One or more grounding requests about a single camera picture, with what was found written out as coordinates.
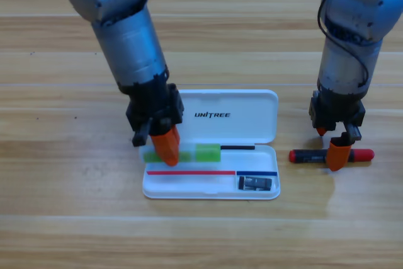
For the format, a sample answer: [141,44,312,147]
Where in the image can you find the plain orange gripper finger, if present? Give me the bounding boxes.
[326,132,353,172]

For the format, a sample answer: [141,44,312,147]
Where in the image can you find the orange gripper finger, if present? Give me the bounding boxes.
[149,125,181,167]

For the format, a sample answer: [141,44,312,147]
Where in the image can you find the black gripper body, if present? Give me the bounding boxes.
[308,88,368,141]
[118,72,185,147]

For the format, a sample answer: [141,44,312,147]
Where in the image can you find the red and black marker pen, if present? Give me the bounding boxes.
[288,148,375,164]

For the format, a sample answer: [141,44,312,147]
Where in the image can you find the green and white highlighter pen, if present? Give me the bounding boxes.
[140,143,221,164]

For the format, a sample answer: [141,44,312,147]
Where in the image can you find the white Unitree pencil case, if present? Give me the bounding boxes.
[142,89,281,200]

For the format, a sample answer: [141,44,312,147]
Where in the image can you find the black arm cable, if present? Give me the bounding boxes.
[317,0,370,89]

